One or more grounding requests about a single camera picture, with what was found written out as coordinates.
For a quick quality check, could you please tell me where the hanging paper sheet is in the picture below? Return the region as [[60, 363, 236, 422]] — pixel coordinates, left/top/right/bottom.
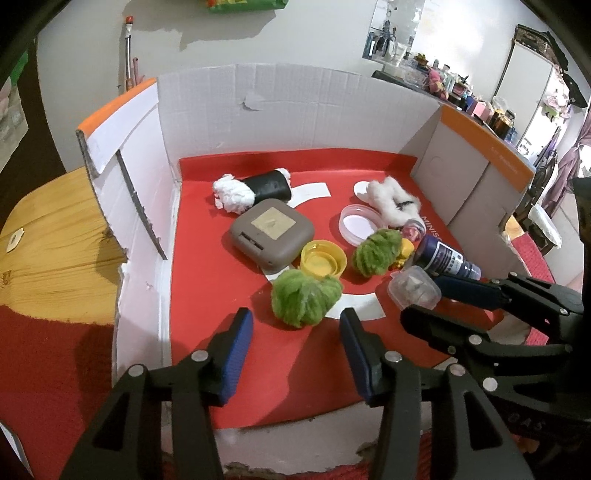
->
[[0, 78, 26, 171]]

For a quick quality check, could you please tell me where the round white lid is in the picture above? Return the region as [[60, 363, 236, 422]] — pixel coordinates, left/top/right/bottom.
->
[[338, 204, 384, 246]]

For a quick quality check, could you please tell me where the red knitted mat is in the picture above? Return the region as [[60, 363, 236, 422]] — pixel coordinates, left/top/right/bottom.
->
[[0, 233, 555, 480]]

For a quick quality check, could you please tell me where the small yellow-haired doll figure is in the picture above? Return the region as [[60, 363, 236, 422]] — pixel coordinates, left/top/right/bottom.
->
[[390, 220, 426, 271]]

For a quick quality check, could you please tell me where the green fuzzy pom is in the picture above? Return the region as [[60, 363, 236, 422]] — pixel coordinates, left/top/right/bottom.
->
[[270, 269, 343, 329], [352, 229, 403, 278]]

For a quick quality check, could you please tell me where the dark blue bottle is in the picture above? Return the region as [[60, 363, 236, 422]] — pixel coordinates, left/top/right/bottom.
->
[[414, 234, 482, 280]]

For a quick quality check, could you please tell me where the row of bottles and jars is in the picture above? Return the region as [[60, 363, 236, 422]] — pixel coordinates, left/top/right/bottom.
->
[[369, 28, 518, 144]]

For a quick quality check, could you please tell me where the dark framed standing mirror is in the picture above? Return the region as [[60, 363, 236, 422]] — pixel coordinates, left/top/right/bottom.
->
[[489, 25, 589, 162]]

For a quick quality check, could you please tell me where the green shopping bag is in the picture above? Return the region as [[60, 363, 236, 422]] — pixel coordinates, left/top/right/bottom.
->
[[206, 0, 289, 14]]

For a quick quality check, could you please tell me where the black and white plush roll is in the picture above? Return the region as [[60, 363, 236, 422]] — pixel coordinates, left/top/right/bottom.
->
[[212, 168, 293, 214]]

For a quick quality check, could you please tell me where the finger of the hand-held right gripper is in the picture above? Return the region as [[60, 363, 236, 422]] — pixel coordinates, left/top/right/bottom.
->
[[434, 272, 585, 330], [399, 305, 573, 402]]

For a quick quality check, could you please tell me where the dark blue tablecloth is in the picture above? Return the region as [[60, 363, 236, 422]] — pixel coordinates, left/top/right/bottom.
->
[[372, 69, 435, 93]]

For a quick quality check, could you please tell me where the white fluffy plush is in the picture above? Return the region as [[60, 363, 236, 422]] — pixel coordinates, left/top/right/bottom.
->
[[367, 178, 422, 227]]

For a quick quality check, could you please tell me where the cardboard box with red bottom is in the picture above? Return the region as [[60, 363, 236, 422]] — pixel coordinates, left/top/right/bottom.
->
[[75, 62, 536, 464]]

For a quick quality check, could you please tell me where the white square device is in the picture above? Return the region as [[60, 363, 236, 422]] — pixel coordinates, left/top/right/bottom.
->
[[0, 418, 33, 478]]

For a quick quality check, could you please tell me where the white padded chair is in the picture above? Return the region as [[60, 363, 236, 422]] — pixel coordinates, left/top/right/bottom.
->
[[529, 204, 564, 245]]

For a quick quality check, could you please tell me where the yellow bottle cap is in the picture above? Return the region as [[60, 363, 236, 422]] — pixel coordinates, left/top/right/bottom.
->
[[300, 240, 348, 279]]

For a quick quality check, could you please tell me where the small clear plastic container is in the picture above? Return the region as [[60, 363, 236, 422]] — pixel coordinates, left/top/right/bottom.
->
[[388, 266, 441, 311]]

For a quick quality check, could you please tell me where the green plush toy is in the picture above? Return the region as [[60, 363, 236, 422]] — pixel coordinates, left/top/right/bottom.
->
[[9, 51, 29, 88]]

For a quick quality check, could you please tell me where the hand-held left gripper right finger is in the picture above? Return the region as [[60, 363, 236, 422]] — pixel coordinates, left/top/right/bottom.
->
[[339, 308, 534, 480]]

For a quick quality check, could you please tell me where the pink curtain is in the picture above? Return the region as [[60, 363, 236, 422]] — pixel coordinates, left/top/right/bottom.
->
[[545, 124, 591, 208]]

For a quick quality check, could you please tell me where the grey square case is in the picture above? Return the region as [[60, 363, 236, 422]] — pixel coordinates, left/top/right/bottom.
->
[[222, 199, 316, 273]]

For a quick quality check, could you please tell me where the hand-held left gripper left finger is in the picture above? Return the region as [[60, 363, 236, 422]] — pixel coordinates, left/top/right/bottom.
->
[[59, 307, 254, 480]]

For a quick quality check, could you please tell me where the metal mop handle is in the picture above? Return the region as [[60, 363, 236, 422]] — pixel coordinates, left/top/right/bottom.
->
[[124, 16, 137, 93]]

